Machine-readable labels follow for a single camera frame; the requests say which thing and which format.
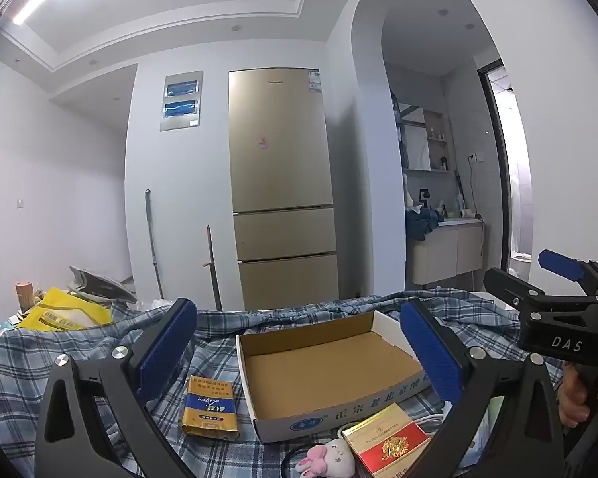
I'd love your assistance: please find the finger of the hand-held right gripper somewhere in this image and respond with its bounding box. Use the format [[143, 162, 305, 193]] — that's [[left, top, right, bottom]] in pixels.
[[483, 267, 597, 320], [538, 249, 598, 304]]

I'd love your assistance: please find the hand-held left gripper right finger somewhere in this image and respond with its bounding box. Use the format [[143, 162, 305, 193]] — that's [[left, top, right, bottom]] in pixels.
[[399, 299, 565, 478]]

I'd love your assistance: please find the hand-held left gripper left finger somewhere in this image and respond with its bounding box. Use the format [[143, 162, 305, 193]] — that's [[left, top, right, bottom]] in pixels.
[[34, 298, 199, 478]]

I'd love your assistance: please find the red and gold carton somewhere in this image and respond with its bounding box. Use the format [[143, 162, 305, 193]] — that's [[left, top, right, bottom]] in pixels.
[[340, 402, 432, 478]]

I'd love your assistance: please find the cardboard box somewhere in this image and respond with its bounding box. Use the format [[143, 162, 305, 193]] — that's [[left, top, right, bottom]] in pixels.
[[236, 310, 432, 445]]

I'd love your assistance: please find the pink and white plush toy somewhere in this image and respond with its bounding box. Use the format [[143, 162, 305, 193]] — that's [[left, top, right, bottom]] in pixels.
[[294, 438, 357, 478]]

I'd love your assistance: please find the black hair band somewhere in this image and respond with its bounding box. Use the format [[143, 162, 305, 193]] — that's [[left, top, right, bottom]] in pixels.
[[281, 448, 312, 478]]

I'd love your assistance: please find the person's right hand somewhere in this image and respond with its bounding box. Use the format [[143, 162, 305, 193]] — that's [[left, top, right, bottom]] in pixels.
[[559, 364, 598, 423]]

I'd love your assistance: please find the blue plaid cloth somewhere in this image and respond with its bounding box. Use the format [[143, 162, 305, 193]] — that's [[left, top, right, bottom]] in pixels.
[[0, 295, 566, 478]]

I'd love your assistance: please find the beige vanity cabinet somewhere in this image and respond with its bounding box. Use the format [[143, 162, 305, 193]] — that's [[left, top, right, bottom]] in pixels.
[[409, 219, 485, 287]]

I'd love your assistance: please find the gold and blue packet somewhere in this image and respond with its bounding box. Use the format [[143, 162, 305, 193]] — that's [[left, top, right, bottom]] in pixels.
[[182, 376, 240, 441]]

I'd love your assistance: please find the grey crumpled bag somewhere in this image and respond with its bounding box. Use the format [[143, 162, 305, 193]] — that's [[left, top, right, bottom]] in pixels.
[[69, 265, 138, 304]]

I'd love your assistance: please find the blue clothes pile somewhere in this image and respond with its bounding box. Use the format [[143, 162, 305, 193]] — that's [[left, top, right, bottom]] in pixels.
[[406, 208, 444, 242]]

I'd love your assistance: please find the yellow plastic bag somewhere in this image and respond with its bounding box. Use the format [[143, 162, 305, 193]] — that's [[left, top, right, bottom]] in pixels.
[[17, 286, 113, 332]]

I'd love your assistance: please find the wooden canister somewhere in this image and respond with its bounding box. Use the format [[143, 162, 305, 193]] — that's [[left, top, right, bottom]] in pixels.
[[15, 281, 35, 312]]

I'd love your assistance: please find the gold refrigerator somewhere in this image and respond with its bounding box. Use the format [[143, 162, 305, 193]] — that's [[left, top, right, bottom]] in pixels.
[[228, 67, 340, 312]]

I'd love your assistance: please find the grey electrical panel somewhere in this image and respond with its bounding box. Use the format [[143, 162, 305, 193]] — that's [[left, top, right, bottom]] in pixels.
[[159, 71, 203, 133]]

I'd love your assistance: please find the white cable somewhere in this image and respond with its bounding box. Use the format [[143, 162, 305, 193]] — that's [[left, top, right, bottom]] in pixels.
[[413, 411, 447, 439]]

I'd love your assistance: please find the dark door frame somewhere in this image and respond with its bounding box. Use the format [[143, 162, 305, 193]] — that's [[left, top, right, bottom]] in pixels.
[[478, 60, 520, 274]]

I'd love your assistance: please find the mirror wall cabinet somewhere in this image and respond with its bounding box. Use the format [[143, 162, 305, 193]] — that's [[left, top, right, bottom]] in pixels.
[[396, 102, 452, 172]]

